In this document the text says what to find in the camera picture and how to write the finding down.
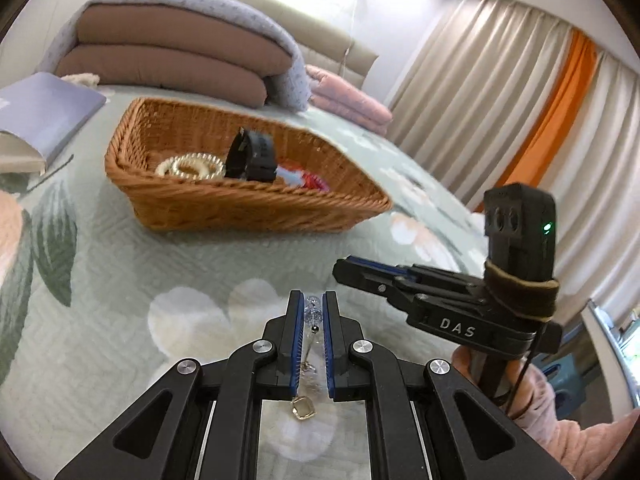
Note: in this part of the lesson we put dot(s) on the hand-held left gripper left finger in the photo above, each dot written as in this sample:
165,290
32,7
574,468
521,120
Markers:
298,345

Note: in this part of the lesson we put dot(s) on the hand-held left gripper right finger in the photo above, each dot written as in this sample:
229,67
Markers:
327,345

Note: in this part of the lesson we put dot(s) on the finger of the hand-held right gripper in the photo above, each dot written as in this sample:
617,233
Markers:
380,263
370,280

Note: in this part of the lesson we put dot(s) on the gold charm jewelry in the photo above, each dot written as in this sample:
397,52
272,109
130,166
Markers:
303,407

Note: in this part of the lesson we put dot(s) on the blue flower hair clip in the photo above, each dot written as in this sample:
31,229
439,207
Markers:
290,176

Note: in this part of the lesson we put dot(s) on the brown wicker basket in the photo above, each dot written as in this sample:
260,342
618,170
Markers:
240,207

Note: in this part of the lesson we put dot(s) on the black hair clip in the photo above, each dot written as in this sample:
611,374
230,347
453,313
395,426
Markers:
255,155

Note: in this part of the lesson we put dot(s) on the person's right forearm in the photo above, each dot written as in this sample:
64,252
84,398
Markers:
575,435

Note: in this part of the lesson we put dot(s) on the person's right hand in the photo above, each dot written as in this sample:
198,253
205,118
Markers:
462,365

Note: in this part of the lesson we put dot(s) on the orange curtain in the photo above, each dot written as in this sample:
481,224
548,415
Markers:
555,110

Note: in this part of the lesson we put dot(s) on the blue plastic stool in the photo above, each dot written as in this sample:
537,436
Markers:
557,372

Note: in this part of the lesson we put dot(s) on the white bedside furniture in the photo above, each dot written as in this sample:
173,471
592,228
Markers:
607,355

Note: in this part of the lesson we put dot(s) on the beige curtain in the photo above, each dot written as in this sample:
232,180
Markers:
475,85

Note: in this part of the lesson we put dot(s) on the folded pink blanket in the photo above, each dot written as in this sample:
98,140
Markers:
345,95

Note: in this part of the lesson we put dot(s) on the floral green bedspread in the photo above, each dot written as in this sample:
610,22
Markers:
125,270

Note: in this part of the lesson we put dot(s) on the beige padded headboard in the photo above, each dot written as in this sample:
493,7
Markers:
310,25

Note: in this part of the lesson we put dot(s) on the folded brown quilt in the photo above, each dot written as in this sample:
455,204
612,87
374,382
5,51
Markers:
165,65

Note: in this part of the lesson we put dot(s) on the blue patterned duvet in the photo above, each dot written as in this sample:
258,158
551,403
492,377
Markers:
225,10

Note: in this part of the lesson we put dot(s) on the cream fluffy cloth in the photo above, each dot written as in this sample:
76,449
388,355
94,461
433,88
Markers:
82,78

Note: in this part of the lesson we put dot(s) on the blue folder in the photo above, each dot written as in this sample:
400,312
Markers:
45,110

